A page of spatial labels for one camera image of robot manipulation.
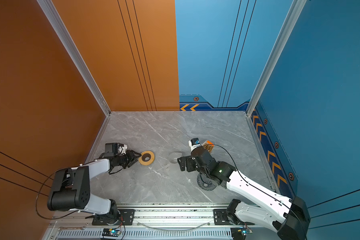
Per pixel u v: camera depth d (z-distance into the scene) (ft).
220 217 2.39
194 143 2.15
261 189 1.47
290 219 1.27
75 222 2.38
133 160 2.75
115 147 2.54
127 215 2.44
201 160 1.79
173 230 2.33
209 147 2.36
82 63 2.98
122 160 2.60
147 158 3.08
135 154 2.81
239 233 2.31
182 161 2.15
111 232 2.32
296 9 2.29
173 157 3.08
